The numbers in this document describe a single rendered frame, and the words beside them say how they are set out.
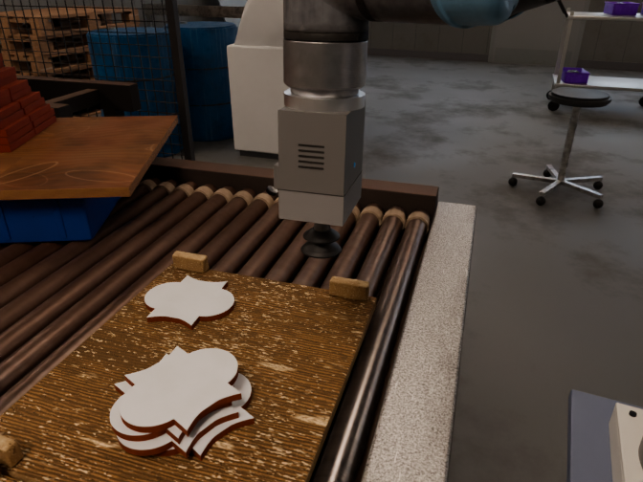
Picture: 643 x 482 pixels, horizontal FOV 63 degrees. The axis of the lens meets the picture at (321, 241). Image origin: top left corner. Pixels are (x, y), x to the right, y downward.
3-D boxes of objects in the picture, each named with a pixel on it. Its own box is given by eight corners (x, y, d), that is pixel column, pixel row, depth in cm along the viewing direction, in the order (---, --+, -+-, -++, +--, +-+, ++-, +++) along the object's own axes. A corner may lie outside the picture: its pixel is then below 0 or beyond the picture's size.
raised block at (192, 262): (210, 269, 86) (208, 254, 85) (204, 274, 85) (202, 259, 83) (178, 264, 88) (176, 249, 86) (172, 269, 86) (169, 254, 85)
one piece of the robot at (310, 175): (279, 54, 53) (281, 206, 60) (244, 64, 45) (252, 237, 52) (375, 59, 51) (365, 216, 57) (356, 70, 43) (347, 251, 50)
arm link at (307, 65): (270, 40, 44) (299, 34, 51) (272, 96, 46) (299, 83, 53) (358, 44, 42) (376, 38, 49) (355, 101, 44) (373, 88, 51)
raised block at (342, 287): (369, 295, 79) (370, 280, 78) (366, 302, 78) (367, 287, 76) (331, 290, 81) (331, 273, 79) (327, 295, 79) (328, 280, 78)
